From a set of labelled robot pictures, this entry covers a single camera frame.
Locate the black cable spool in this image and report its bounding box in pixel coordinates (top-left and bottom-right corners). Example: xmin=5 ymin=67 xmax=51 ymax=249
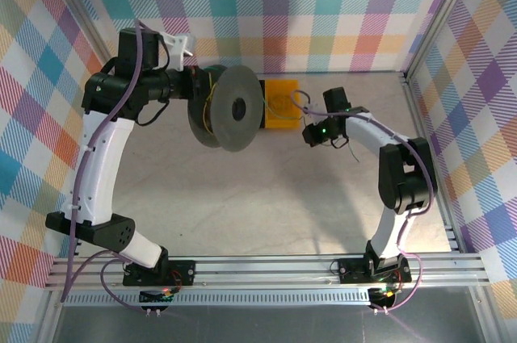
xmin=186 ymin=64 xmax=266 ymax=153

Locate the yellow plastic bin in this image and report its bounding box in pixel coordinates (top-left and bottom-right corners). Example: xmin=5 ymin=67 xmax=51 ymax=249
xmin=262 ymin=78 xmax=303 ymax=131

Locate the right circuit board with LEDs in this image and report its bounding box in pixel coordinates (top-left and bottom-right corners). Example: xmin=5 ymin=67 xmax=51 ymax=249
xmin=369 ymin=284 xmax=401 ymax=299

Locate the circuit board with leds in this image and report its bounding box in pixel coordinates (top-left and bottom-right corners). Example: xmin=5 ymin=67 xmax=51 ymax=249
xmin=369 ymin=284 xmax=401 ymax=299
xmin=139 ymin=287 xmax=179 ymax=304

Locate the left circuit board with LEDs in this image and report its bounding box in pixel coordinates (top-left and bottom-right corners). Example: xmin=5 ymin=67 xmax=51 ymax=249
xmin=139 ymin=287 xmax=179 ymax=304

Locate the coiled cable in yellow bin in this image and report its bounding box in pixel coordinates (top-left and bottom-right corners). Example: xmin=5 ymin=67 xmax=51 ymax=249
xmin=269 ymin=91 xmax=295 ymax=113

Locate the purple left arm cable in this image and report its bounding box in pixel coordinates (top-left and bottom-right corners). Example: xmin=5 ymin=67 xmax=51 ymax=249
xmin=60 ymin=19 xmax=169 ymax=314

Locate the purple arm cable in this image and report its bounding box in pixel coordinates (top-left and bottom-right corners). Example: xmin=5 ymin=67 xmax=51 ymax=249
xmin=290 ymin=90 xmax=440 ymax=314
xmin=60 ymin=19 xmax=169 ymax=314

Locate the aluminium frame post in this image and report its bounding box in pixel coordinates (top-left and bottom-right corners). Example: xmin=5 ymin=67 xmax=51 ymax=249
xmin=40 ymin=0 xmax=125 ymax=86
xmin=402 ymin=0 xmax=485 ymax=82

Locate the aluminium side rail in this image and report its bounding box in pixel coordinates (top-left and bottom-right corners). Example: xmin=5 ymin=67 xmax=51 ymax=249
xmin=403 ymin=75 xmax=462 ymax=254

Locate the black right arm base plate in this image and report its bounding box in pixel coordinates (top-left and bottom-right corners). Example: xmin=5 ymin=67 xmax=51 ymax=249
xmin=338 ymin=257 xmax=412 ymax=284

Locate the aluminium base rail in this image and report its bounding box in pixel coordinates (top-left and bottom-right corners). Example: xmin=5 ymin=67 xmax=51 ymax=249
xmin=48 ymin=253 xmax=492 ymax=291

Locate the perforated metal cable tray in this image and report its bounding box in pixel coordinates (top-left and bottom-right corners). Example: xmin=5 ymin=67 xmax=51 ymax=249
xmin=64 ymin=288 xmax=372 ymax=307

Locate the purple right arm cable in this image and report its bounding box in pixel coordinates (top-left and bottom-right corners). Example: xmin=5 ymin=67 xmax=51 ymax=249
xmin=290 ymin=90 xmax=440 ymax=314

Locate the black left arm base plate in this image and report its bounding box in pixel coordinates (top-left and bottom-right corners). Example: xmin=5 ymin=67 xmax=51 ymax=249
xmin=123 ymin=260 xmax=197 ymax=287

